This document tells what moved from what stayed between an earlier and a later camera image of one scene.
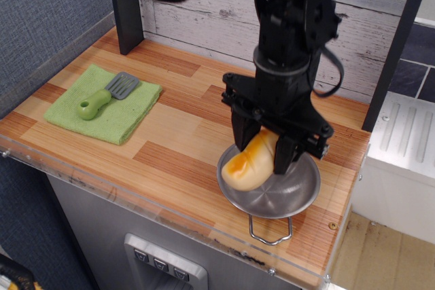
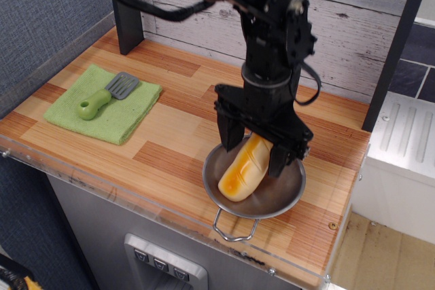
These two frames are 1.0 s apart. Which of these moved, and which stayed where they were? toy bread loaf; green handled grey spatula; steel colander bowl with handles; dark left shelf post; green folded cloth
Moved: steel colander bowl with handles
Stayed: green handled grey spatula; dark left shelf post; toy bread loaf; green folded cloth
